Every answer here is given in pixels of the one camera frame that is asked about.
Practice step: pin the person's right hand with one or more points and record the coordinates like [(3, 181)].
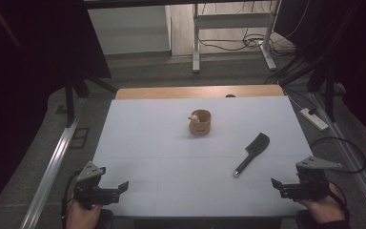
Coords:
[(324, 208)]

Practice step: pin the white metal desk frame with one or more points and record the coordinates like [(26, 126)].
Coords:
[(232, 20)]

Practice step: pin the black curtain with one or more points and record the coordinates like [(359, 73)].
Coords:
[(355, 47), (31, 63)]

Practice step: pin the grey panel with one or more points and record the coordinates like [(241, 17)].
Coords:
[(130, 30)]

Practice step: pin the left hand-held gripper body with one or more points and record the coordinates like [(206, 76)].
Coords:
[(90, 186)]

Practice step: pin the round wooden holder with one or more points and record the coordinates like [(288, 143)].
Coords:
[(200, 122)]

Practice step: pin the white table mat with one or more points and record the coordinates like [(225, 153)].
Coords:
[(200, 165)]

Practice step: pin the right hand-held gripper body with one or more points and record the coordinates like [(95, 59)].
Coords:
[(311, 184)]

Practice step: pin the white power strip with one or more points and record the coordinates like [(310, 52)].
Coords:
[(314, 118)]

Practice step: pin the small dark knob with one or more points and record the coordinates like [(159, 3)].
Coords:
[(230, 95)]

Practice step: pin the person's left hand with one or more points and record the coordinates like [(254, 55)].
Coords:
[(82, 218)]

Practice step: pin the black tripod stand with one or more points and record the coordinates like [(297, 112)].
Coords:
[(329, 86), (73, 92)]

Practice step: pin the aluminium rail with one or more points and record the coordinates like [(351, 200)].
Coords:
[(351, 159), (52, 165)]

